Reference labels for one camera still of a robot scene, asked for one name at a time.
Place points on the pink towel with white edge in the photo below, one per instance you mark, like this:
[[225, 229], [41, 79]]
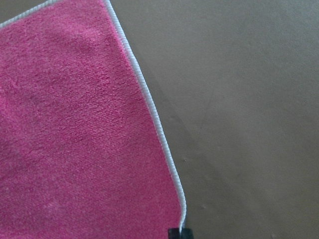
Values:
[[82, 151]]

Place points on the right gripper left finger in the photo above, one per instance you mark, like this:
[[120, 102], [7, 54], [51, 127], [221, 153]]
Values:
[[173, 233]]

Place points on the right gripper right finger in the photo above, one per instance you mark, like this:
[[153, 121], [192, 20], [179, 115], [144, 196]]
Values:
[[187, 233]]

